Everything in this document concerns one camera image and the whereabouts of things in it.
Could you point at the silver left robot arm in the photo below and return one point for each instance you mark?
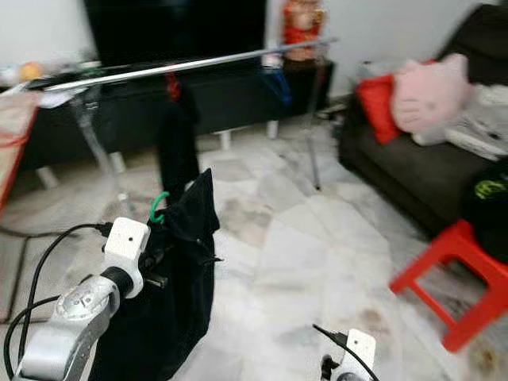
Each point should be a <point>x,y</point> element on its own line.
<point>71,333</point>

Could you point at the orange round toy figure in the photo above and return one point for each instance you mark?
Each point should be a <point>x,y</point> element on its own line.
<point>30,71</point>

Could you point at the dark grey fabric sofa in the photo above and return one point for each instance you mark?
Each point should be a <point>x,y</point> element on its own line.
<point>413,171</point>

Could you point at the pink cat face pillow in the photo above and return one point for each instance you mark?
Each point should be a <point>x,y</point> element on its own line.
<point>429,95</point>

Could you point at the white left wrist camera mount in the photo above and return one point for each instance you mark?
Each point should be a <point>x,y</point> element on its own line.
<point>127,242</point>

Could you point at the silver metal clothes rack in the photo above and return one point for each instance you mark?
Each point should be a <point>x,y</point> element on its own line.
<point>190,65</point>

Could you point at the red plastic stool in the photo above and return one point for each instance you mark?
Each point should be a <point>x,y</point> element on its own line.
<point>460,250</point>

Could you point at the black shirt with neon logo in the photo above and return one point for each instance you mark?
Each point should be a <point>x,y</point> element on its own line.
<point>175,317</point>
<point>488,190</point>

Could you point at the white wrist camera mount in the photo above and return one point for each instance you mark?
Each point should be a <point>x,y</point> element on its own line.
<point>359,351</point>
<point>127,242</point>

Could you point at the black metal table frame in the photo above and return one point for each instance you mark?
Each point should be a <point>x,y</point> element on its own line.
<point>24,232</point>

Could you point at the red cushion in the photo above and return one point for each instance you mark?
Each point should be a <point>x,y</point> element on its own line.
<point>377,107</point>

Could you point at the grey open-eyed totoro plush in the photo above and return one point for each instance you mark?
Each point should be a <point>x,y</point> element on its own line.
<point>480,131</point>

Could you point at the blue plastic hanger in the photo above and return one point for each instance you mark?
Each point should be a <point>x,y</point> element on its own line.
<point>278,83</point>

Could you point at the black television console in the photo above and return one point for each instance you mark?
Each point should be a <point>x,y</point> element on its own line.
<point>230,99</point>

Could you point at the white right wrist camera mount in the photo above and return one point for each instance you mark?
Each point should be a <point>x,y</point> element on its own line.
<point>359,351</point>

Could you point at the red laughing buddha statue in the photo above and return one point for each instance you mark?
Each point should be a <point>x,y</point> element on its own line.
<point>303,28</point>

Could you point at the black flat television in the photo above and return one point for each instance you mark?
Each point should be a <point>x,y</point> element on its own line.
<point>175,32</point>

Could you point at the black shirt with fonemax print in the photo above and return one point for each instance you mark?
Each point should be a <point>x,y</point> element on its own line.
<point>178,155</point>

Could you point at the red plastic hanger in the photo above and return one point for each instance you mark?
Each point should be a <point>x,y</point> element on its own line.
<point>173,86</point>

